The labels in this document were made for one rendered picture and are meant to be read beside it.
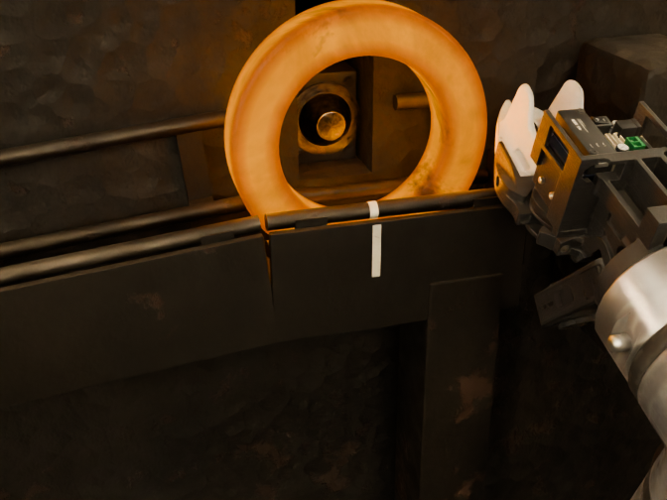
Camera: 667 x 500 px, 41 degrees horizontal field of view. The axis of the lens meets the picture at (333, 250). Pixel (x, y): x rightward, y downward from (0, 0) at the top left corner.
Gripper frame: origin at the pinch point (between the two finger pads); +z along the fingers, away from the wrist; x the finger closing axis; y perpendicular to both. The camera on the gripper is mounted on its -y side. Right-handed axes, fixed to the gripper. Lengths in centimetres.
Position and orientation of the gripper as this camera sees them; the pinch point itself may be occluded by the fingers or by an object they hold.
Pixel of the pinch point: (514, 120)
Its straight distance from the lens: 68.5
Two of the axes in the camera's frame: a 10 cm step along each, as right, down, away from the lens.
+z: -2.6, -6.8, 6.9
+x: -9.6, 1.2, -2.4
